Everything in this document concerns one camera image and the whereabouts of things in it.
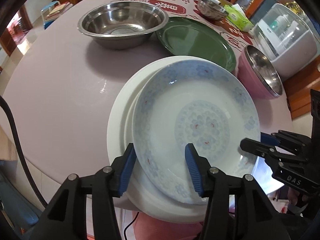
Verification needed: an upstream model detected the blue patterned porcelain plate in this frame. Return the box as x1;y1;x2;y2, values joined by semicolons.
132;59;260;205

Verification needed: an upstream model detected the pink steel bowl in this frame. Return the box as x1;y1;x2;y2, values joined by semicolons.
237;45;283;100

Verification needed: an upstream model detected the white paper plate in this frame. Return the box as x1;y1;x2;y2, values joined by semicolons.
106;55;213;223

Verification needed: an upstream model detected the green plate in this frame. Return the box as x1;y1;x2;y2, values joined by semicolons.
156;17;236;72

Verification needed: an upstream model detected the small fluted steel bowl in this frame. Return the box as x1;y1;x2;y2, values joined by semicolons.
197;0;228;21

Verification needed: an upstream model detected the large steel bowl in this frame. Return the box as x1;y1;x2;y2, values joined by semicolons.
77;1;169;50

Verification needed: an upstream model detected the person right hand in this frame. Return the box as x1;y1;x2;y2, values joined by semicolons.
287;187;308;215

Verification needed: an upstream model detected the white bottle sterilizer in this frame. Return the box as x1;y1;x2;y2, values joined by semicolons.
249;3;318;81

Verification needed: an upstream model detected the green tissue pack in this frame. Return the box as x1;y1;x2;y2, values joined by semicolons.
224;4;254;32

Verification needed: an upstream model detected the light blue round stool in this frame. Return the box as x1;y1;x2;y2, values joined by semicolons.
40;1;61;22

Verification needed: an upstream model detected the stack of books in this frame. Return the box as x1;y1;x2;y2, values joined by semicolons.
46;2;73;21

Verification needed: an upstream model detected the black camera cable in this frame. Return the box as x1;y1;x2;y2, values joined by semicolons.
0;95;48;208

